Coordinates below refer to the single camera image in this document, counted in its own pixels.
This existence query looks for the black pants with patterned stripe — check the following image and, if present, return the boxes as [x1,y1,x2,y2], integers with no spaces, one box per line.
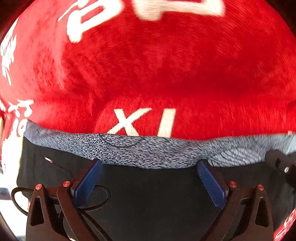
[17,122,295,240]

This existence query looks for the red bedspread with white characters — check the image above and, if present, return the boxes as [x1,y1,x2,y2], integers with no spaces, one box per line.
[1,1,295,240]

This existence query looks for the black cable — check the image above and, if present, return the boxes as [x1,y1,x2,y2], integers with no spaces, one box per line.
[10,185,112,241]

